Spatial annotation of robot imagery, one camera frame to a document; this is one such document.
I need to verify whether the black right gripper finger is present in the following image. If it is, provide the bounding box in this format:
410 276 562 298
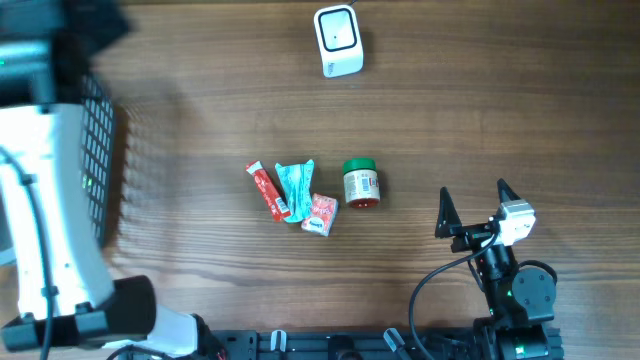
434 187 462 238
497 178 521 203

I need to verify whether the green lid spread jar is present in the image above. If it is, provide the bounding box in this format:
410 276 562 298
343 158 381 209

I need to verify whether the red small carton box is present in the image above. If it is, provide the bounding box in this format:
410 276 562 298
301 194 338 237

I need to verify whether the teal wipes packet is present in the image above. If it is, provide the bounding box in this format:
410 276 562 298
275 160 315 223

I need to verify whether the red snack stick packet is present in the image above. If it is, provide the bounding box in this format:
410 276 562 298
246 161 291 222

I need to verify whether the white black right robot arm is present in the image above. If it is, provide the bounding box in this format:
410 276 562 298
435 179 564 359

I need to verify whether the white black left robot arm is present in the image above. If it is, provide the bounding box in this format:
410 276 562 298
1 1 226 359

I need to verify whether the white barcode scanner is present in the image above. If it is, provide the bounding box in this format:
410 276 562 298
314 4 364 78

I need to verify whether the grey plastic mesh basket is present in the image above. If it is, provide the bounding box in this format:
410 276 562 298
80 74 116 247

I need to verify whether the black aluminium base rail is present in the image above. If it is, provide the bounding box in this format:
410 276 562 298
199 327 565 360

